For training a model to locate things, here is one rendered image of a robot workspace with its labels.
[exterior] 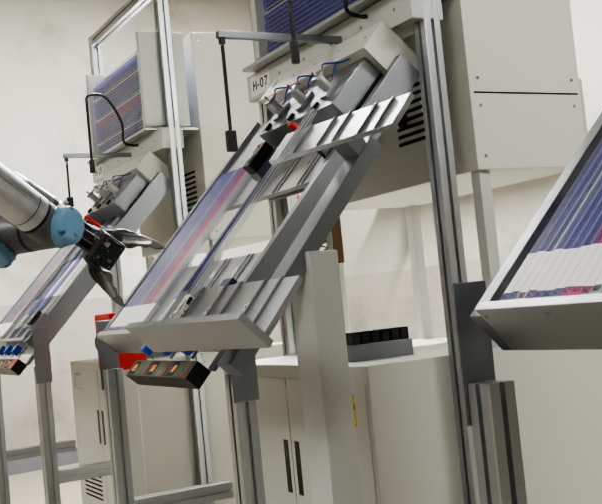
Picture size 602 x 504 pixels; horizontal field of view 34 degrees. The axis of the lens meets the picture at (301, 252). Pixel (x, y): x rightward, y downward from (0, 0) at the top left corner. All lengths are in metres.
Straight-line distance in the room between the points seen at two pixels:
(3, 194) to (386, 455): 0.87
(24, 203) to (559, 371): 1.18
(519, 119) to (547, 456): 0.73
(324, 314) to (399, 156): 0.87
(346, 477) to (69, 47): 4.66
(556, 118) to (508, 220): 3.24
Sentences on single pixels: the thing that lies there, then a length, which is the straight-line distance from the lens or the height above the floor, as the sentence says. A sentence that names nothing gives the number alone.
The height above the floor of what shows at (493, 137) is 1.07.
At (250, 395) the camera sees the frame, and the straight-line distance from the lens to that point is 1.80.
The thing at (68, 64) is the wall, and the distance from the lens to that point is 6.00.
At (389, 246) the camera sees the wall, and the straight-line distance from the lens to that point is 6.25.
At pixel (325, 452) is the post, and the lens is 1.61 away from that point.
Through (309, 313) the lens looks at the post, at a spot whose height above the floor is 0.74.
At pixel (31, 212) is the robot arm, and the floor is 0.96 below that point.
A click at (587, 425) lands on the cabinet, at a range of 2.33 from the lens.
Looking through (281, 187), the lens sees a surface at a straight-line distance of 2.13.
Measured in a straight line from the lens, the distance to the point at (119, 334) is 2.29.
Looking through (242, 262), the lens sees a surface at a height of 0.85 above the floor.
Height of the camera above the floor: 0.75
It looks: 3 degrees up
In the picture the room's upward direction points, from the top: 6 degrees counter-clockwise
